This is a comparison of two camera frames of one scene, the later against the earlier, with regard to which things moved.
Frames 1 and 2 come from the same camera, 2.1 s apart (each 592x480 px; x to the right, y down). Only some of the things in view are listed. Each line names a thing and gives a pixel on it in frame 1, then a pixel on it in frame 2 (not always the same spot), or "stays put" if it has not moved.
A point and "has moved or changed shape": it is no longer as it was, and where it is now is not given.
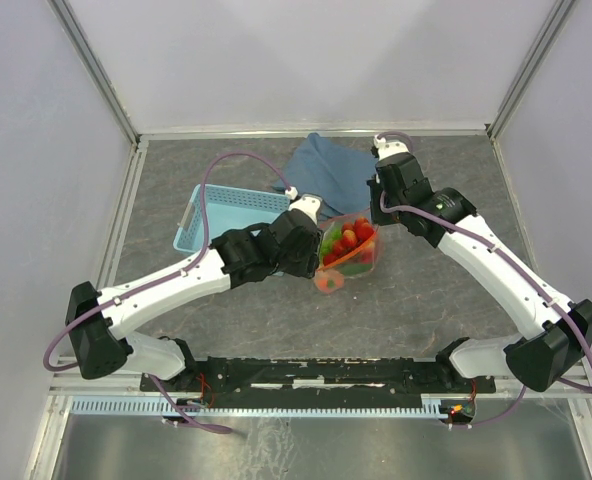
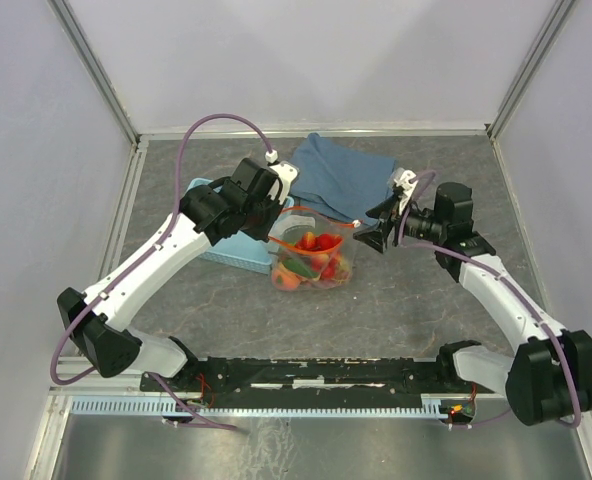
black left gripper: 308,265 to 262,231
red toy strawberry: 362,228 has moved or changed shape
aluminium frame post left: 90,61 stays put
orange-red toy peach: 328,282 to 284,279
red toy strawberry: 327,258 to 329,270
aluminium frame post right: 534,58 stays put
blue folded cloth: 340,177 stays put
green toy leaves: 355,269 has moved or changed shape
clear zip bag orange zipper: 347,249 has moved or changed shape
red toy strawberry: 349,238 to 326,241
